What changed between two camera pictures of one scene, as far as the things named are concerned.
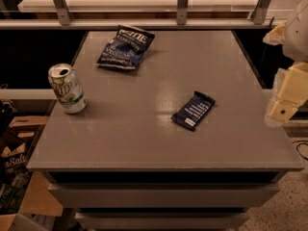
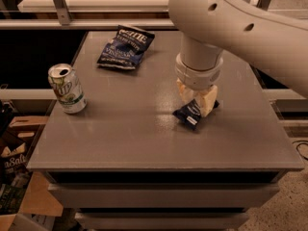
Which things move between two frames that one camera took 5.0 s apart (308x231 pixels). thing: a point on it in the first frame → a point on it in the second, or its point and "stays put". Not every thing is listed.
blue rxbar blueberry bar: (196, 109) stays put
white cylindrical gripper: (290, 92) → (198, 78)
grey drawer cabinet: (125, 164) stays put
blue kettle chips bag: (126, 49) stays put
